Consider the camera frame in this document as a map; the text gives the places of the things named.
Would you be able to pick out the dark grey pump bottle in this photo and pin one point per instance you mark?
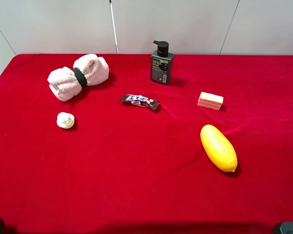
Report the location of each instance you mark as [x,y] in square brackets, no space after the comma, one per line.
[161,63]

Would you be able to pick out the dark snack bar wrapper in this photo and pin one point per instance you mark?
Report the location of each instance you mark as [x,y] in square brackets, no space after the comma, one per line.
[141,101]

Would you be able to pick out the pink wafer block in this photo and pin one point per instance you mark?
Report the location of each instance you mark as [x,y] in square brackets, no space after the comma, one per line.
[210,101]

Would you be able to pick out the black band on towel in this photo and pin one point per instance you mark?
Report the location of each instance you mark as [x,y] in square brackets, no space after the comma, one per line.
[80,77]

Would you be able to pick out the yellow mango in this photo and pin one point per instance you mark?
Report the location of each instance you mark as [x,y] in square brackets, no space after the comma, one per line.
[218,148]

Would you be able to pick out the rolled pink towel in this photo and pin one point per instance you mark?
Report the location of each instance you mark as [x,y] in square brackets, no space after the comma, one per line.
[63,83]

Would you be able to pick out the white pole behind table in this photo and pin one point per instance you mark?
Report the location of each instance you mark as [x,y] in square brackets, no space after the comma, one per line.
[113,26]

